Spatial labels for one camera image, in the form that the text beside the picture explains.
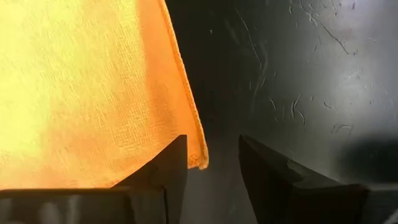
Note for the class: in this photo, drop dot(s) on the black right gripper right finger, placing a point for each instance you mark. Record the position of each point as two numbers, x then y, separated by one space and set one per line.
267 177

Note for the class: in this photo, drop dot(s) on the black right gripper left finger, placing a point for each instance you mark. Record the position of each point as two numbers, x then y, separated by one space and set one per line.
168 168

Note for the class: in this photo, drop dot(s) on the orange microfiber towel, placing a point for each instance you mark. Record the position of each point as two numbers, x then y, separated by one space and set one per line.
77 93

